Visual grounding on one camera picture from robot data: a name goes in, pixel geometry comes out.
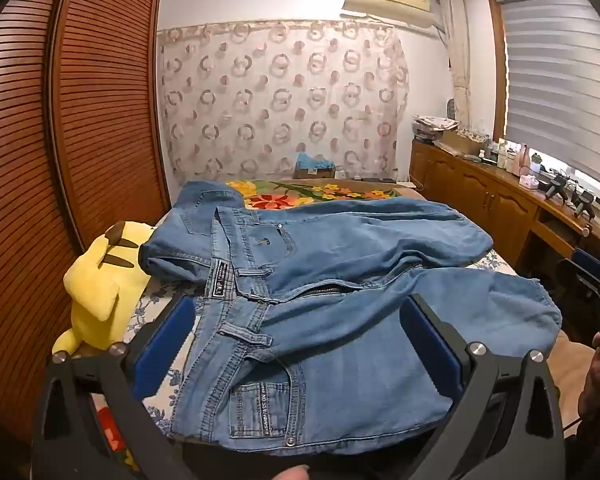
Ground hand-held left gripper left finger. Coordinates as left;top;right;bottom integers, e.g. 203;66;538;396
32;297;197;480

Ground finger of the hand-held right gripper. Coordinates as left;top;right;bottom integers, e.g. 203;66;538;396
556;248;600;306

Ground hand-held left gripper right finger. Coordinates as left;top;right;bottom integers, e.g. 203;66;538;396
400;294;566;480

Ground blue denim pants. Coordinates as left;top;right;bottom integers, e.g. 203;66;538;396
139;181;563;461

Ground person's left hand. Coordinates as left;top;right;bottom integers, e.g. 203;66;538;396
272;465;312;480

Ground blue floral white sheet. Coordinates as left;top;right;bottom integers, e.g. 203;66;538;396
95;209;518;461

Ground black tool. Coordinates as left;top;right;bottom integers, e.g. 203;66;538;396
544;174;598;223

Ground yellow plush toy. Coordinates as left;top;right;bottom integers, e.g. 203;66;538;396
51;220;156;357

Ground pink bag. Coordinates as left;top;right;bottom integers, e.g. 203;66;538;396
512;144;532;177

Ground wooden cabinet desk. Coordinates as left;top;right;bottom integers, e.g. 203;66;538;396
410;139;600;281

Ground open cardboard box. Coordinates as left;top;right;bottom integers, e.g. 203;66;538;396
440;129;492;157

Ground flower printed blanket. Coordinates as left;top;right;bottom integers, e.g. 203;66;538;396
225;179;417;212

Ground grey window blind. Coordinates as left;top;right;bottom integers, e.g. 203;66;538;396
494;0;600;211

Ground stack of papers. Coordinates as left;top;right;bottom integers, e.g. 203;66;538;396
412;114;462;142

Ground wooden louvered wardrobe door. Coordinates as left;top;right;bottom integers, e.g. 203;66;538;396
0;7;83;443
49;0;172;252

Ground light blue cloth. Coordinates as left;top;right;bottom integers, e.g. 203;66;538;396
296;152;335;172

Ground cream window curtain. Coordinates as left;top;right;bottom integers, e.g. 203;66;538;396
437;0;473;126

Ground circle patterned wall curtain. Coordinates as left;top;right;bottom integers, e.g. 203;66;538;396
156;19;411;183

